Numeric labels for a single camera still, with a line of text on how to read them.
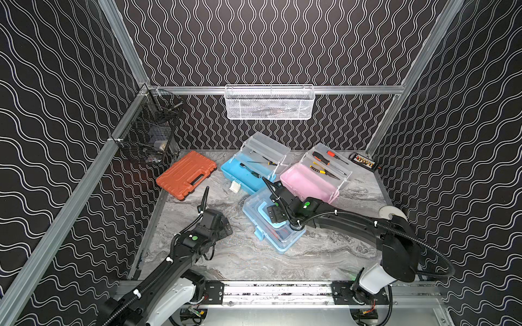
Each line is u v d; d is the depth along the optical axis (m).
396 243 0.42
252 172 1.07
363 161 1.13
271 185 0.72
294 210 0.63
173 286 0.60
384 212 0.95
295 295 0.75
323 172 1.00
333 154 1.03
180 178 1.02
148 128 0.96
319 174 1.00
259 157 1.05
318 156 1.01
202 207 0.75
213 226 0.65
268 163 1.03
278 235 0.79
